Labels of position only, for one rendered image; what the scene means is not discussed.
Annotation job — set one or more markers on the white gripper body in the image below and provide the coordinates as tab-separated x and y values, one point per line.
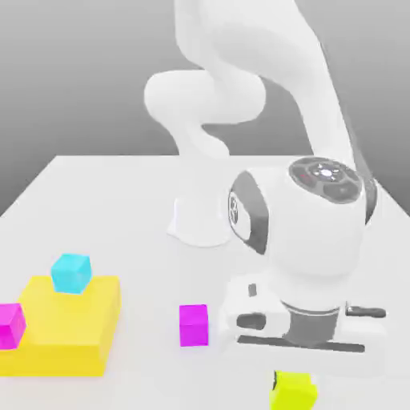
307	360

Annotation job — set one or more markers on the small lime cube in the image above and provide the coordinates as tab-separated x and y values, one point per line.
293	392

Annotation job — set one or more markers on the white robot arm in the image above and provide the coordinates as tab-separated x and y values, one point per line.
307	230

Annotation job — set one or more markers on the small magenta cube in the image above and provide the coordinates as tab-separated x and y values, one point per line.
9	326
193	325

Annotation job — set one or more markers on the small cyan cube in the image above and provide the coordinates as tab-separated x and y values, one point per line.
71	274

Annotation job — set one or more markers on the large yellow box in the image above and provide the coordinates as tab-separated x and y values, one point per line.
64	330

